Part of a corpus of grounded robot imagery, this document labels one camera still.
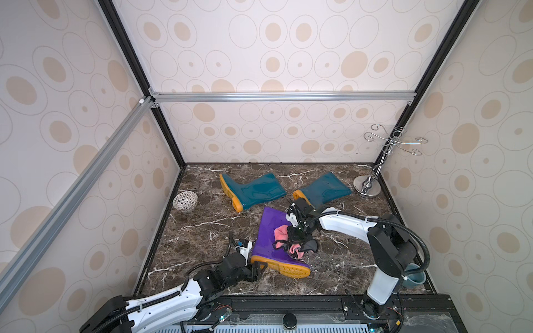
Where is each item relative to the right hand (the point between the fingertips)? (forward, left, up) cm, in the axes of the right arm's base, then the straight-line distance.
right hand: (295, 236), depth 90 cm
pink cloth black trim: (-7, -1, +4) cm, 8 cm away
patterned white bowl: (+16, +54, +2) cm, 56 cm away
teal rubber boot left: (+19, +25, +4) cm, 32 cm away
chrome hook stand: (+32, -40, -1) cm, 51 cm away
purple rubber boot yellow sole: (-8, +12, +2) cm, 15 cm away
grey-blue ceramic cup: (-16, -42, +3) cm, 45 cm away
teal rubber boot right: (+24, -14, +3) cm, 28 cm away
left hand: (-14, +11, +2) cm, 18 cm away
